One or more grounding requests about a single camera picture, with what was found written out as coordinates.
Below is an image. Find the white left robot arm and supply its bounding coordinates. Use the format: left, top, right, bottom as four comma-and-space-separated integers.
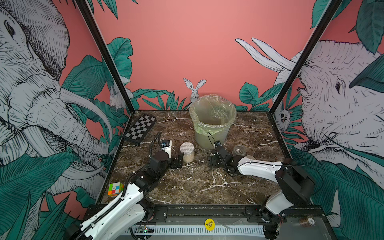
64, 150, 184, 240

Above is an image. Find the white slotted cable duct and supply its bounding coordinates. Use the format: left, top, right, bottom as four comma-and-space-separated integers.
132, 225, 265, 237

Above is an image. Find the jar with patterned lid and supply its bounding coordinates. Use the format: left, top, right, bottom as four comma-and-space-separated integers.
180, 142, 195, 164

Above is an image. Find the copper wire spool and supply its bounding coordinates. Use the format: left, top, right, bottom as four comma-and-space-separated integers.
299, 217, 316, 228

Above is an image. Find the small green circuit board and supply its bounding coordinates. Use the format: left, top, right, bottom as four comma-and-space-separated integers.
137, 226, 154, 234

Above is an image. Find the white bin with green bag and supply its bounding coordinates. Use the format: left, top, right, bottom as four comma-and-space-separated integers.
189, 95, 237, 150

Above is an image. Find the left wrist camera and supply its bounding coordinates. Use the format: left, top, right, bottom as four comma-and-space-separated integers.
161, 140, 172, 158

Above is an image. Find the rice jar with beige lid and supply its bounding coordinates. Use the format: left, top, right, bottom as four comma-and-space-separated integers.
232, 144, 247, 157

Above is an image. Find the colourful puzzle cube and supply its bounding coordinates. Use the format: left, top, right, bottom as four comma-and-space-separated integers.
108, 182, 124, 197

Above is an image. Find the black white checkerboard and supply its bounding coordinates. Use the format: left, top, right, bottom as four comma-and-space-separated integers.
124, 114, 157, 145

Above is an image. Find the yellow round sticker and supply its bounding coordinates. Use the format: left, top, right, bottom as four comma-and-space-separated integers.
205, 218, 216, 232

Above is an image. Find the beige jar lid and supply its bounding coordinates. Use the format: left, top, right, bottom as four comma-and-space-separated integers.
245, 155, 256, 160

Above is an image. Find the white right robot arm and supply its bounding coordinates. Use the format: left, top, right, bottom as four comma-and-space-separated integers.
207, 145, 316, 216

